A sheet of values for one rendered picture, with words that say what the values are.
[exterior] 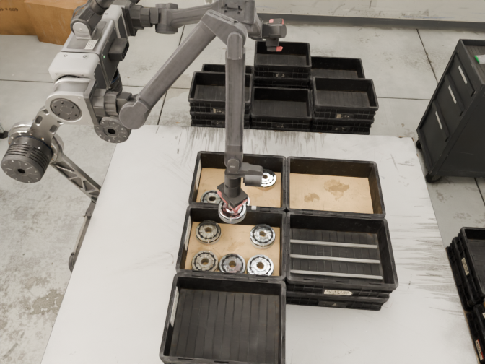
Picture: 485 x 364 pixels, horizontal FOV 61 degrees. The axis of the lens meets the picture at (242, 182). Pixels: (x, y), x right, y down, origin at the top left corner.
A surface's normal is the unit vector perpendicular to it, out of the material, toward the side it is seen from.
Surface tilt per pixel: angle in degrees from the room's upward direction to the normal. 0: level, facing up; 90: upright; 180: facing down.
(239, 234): 0
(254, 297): 0
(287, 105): 0
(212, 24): 71
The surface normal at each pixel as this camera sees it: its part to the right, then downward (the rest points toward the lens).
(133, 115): -0.05, 0.54
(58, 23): -0.25, 0.75
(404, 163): 0.01, -0.62
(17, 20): -0.01, 0.79
